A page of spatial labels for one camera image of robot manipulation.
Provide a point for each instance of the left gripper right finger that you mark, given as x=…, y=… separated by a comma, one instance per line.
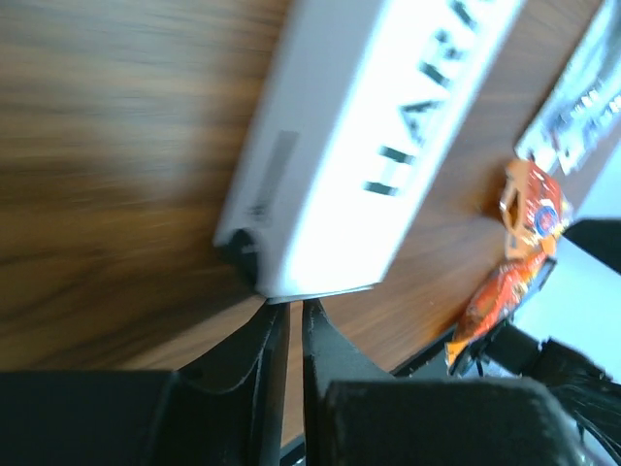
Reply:
x=357, y=414

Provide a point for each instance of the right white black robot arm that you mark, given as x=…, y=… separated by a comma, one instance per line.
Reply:
x=585, y=391

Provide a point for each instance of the orange razor bag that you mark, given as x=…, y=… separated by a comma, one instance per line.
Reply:
x=496, y=299
x=534, y=210

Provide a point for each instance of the white Harry's razor box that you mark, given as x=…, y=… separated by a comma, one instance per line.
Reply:
x=362, y=103

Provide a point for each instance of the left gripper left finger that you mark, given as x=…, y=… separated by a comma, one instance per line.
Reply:
x=223, y=408

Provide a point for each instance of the upper orange razor bag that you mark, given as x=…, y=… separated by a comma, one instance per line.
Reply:
x=534, y=210

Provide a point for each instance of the left blue razor blister pack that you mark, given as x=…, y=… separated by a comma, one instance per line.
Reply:
x=584, y=103

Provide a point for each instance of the lower orange razor bag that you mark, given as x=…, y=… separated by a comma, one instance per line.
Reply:
x=496, y=299

